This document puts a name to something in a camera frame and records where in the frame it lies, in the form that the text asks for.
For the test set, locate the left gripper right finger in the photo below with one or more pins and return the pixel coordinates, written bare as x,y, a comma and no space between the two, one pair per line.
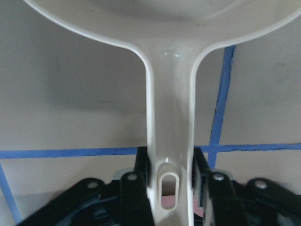
225,202

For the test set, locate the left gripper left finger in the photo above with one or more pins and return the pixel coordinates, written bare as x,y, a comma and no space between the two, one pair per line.
91,202

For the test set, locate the beige plastic dustpan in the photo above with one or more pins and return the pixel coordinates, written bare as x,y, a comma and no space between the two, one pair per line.
171,37

